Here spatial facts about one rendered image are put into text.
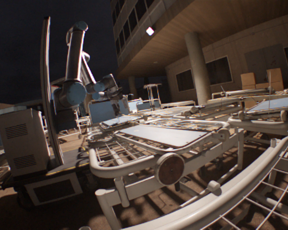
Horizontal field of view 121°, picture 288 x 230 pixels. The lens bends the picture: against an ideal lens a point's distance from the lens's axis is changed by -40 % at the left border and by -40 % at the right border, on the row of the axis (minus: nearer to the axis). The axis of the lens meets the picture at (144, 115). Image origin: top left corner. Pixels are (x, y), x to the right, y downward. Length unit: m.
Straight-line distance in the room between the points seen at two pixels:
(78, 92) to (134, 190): 0.72
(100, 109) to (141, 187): 2.04
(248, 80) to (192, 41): 2.85
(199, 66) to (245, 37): 2.83
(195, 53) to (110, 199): 5.48
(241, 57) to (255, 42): 1.00
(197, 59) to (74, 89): 5.03
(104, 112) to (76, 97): 1.53
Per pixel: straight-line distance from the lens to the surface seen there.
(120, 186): 0.47
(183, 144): 0.55
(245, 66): 6.76
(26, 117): 1.18
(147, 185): 0.51
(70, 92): 0.93
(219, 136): 0.65
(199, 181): 1.24
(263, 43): 6.58
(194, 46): 5.72
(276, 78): 3.92
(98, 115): 2.42
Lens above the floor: 0.71
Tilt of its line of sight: 5 degrees down
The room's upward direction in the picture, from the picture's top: 10 degrees counter-clockwise
